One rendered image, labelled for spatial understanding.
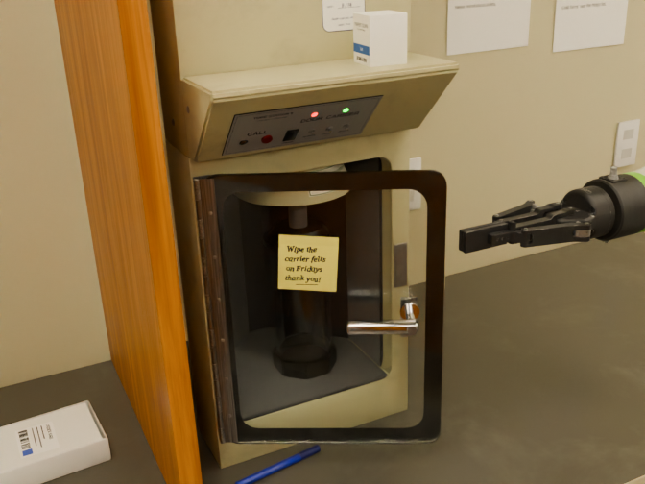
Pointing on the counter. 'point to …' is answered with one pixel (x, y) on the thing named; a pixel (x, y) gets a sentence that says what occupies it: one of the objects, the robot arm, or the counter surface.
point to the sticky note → (307, 262)
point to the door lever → (388, 324)
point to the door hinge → (207, 298)
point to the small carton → (380, 37)
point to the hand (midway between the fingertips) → (483, 236)
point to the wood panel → (131, 219)
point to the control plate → (276, 124)
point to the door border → (217, 319)
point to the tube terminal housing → (274, 21)
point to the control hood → (276, 86)
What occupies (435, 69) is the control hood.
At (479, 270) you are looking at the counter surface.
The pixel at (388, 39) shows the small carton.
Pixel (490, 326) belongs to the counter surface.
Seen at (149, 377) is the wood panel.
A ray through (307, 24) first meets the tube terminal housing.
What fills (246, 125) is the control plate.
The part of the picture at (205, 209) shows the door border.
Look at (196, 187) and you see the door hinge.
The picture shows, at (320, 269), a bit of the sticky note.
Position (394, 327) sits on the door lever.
